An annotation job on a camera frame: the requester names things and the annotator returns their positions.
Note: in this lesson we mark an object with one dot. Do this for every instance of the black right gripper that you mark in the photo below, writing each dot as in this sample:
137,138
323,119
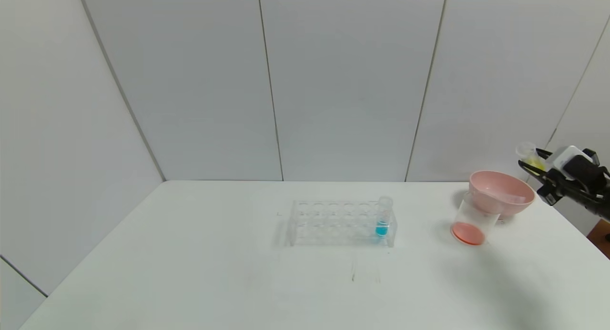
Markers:
551,183

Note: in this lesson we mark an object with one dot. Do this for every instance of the test tube with yellow pigment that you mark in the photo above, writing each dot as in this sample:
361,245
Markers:
528,153

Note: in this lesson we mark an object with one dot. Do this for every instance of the clear plastic beaker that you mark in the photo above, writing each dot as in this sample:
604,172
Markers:
469,232

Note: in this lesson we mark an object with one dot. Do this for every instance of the test tube with blue pigment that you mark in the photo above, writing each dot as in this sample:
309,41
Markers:
381,229

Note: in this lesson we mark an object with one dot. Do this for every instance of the clear acrylic test tube rack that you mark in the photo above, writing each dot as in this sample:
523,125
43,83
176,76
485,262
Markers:
333,225

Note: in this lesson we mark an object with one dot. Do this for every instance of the pink bowl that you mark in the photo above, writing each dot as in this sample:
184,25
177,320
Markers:
495,201

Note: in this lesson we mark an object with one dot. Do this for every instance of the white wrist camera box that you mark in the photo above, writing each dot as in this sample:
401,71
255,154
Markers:
567,156

